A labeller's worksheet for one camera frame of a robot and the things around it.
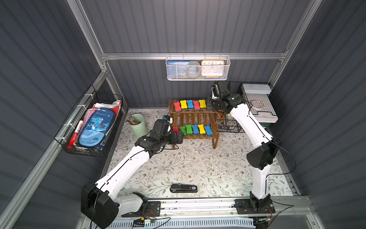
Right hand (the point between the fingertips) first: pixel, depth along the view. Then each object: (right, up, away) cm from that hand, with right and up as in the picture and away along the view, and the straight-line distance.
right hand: (213, 101), depth 84 cm
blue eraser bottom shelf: (-10, -17, +3) cm, 20 cm away
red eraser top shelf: (-21, -3, -1) cm, 22 cm away
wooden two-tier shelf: (-10, -14, +6) cm, 18 cm away
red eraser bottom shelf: (-22, -17, +3) cm, 28 cm away
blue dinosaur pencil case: (-57, -15, -20) cm, 62 cm away
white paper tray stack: (+35, +5, +15) cm, 38 cm away
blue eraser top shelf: (-14, -2, -1) cm, 14 cm away
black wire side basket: (-68, 0, -7) cm, 68 cm away
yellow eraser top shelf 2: (-6, -1, 0) cm, 6 cm away
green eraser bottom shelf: (-18, -17, +3) cm, 25 cm away
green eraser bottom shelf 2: (-14, -16, +4) cm, 22 cm away
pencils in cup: (-52, -11, +7) cm, 54 cm away
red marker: (-67, -18, -20) cm, 72 cm away
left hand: (-21, -19, -6) cm, 29 cm away
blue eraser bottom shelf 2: (-2, -17, +3) cm, 18 cm away
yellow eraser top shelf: (-18, -1, +1) cm, 18 cm away
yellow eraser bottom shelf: (-7, -17, +3) cm, 18 cm away
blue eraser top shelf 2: (-5, -3, -8) cm, 10 cm away
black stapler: (-20, -48, -8) cm, 52 cm away
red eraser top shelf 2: (-10, -2, -1) cm, 10 cm away
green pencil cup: (-46, -17, +8) cm, 50 cm away
